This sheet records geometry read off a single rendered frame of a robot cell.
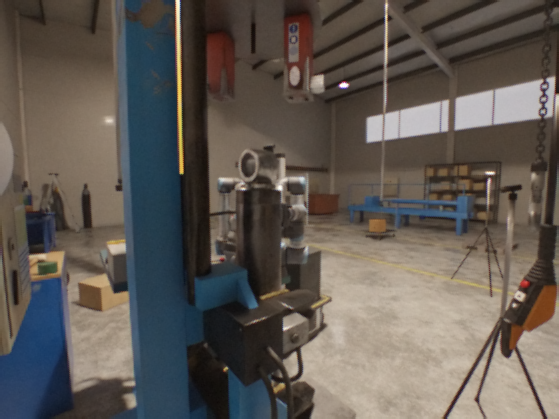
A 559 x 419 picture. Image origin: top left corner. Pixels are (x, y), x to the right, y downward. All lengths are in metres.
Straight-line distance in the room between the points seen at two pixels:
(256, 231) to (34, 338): 1.63
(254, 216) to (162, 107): 0.53
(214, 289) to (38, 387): 1.70
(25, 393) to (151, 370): 1.40
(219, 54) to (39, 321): 1.89
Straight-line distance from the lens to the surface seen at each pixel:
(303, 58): 1.23
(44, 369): 2.40
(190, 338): 1.16
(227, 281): 0.95
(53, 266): 2.17
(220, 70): 1.36
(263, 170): 1.16
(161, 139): 0.99
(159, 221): 0.98
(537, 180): 1.07
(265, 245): 1.16
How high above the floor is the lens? 1.48
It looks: 5 degrees down
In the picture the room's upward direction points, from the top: straight up
